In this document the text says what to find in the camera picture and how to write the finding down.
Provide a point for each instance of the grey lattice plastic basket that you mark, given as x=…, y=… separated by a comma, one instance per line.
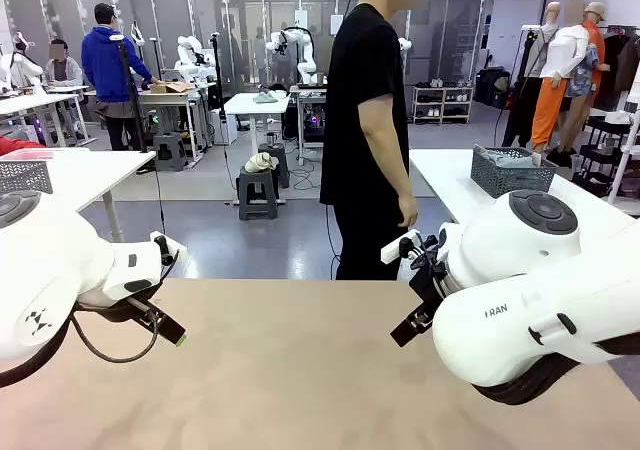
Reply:
x=510, y=180
x=25, y=177

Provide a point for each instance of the long white work table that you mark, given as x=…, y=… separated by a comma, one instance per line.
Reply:
x=30, y=101

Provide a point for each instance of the dark grey towel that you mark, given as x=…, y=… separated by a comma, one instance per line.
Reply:
x=505, y=159

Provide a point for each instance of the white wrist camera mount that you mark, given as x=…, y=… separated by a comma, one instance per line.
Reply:
x=180, y=251
x=395, y=250

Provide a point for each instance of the black tripod pole white top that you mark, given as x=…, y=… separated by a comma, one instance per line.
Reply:
x=131, y=95

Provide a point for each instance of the clothes rack dark garments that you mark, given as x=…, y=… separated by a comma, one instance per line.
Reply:
x=622, y=70

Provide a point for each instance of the person's right hand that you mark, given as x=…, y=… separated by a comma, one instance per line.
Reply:
x=409, y=212

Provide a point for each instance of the grey cloth on desk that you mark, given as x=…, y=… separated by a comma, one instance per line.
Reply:
x=264, y=98

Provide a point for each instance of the small metal cup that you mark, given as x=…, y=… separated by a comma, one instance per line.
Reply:
x=272, y=139

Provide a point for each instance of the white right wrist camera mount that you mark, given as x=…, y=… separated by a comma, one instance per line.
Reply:
x=395, y=250

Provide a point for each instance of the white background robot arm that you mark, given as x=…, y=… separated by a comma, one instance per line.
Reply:
x=304, y=67
x=192, y=57
x=20, y=70

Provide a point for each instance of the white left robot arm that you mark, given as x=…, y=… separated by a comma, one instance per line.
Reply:
x=50, y=270

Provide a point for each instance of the thin black tripod pole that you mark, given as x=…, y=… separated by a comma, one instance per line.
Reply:
x=218, y=80

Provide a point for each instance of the black computer tower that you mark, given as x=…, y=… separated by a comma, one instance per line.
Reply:
x=312, y=127

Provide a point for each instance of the black suitcase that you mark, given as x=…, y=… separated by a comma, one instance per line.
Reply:
x=492, y=87

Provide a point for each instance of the white standing desk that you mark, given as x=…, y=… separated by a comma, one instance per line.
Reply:
x=245, y=107

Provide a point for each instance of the mannequin with grey vest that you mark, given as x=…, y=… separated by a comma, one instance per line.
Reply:
x=522, y=100

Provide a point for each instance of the red garment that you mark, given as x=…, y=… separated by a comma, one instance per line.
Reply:
x=15, y=146

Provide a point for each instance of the beige bundled cloth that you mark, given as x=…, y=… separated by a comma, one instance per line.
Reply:
x=260, y=162

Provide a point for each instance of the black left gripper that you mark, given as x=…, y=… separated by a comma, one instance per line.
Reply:
x=125, y=311

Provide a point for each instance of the open cardboard box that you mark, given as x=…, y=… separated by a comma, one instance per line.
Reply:
x=170, y=88

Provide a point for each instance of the white metal rack frame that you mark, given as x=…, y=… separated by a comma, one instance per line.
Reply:
x=631, y=145

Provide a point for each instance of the person in blue hoodie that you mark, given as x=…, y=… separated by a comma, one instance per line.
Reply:
x=107, y=65

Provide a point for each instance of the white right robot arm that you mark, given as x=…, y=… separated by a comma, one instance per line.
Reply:
x=525, y=280

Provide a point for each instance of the white shoe rack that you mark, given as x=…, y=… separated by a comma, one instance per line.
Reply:
x=442, y=105

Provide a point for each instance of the person in black clothes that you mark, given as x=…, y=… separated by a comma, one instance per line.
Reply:
x=360, y=95

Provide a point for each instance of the white robot work table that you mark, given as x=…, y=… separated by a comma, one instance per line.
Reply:
x=165, y=97

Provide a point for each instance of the mannequin orange shirt beige hat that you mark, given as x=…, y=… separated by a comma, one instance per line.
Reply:
x=595, y=40

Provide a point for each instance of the white panel on stand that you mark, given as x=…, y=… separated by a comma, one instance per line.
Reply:
x=333, y=22
x=301, y=20

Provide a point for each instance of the mannequin white shirt orange trousers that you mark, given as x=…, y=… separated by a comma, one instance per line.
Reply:
x=565, y=55

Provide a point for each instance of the seated person in grey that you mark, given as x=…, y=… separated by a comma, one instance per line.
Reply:
x=65, y=70

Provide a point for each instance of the grey desk with computer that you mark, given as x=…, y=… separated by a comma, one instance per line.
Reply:
x=306, y=90

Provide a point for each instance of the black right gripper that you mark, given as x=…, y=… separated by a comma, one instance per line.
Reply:
x=430, y=290

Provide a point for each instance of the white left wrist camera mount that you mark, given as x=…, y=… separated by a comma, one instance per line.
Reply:
x=180, y=251

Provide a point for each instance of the person's right forearm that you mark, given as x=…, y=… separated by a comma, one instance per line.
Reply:
x=387, y=170

